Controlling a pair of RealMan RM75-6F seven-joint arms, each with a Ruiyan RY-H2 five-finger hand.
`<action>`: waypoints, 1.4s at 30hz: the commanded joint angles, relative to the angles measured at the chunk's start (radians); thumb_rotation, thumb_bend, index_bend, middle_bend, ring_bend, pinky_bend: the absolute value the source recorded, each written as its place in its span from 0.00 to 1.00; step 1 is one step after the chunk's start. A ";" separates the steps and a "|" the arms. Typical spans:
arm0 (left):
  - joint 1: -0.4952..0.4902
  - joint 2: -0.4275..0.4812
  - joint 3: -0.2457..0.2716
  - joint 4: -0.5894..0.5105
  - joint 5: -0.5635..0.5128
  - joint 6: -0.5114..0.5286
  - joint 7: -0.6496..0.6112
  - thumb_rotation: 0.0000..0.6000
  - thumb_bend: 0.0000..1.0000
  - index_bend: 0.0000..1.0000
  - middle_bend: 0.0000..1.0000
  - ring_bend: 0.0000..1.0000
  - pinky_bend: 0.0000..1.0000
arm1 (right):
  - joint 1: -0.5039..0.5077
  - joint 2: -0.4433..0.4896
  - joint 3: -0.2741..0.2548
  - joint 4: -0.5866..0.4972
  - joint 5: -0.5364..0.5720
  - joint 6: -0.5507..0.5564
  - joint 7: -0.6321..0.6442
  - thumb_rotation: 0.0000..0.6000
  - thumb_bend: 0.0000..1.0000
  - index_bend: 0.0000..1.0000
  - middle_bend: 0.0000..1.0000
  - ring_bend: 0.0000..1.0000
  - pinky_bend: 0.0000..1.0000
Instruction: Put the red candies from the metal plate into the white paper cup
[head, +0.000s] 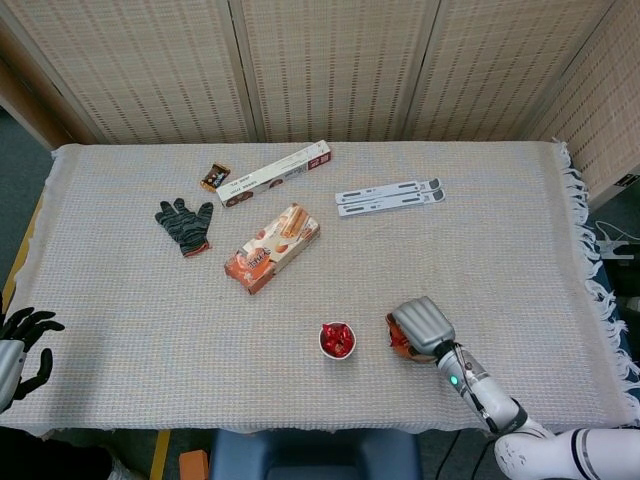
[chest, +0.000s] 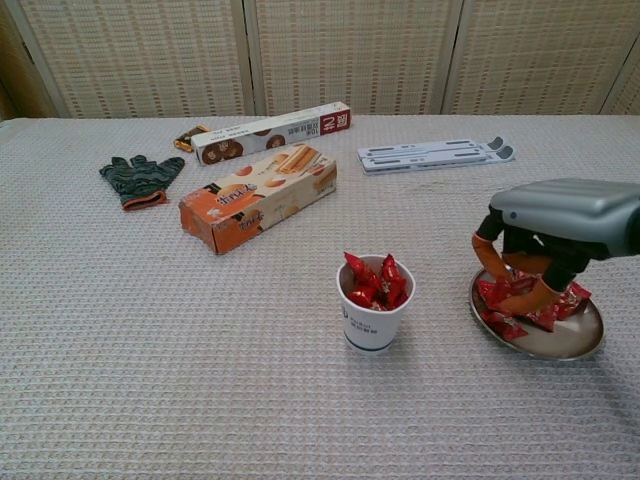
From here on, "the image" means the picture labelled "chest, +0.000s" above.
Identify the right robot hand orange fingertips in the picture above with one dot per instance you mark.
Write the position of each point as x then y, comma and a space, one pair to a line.
565, 210

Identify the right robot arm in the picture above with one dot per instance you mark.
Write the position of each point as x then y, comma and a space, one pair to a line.
634, 227

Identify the round steel plate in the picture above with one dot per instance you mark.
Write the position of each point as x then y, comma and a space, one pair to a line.
565, 340

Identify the folded white laptop stand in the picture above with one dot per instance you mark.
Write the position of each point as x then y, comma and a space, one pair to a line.
425, 155

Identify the white paper cup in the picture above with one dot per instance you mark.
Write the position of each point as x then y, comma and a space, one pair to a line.
372, 330

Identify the long white cookie box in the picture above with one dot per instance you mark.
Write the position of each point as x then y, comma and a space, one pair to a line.
260, 137

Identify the orange biscuit box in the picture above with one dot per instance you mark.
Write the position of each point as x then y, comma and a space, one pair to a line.
250, 200

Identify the brown chocolate wrapper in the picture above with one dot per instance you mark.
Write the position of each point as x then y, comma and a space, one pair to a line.
186, 140

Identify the beige woven tablecloth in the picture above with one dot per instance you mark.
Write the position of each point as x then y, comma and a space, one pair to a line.
150, 325

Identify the grey knit glove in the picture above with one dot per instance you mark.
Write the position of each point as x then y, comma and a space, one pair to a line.
135, 177

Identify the bamboo folding screen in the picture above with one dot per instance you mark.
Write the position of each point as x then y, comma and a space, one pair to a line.
140, 55

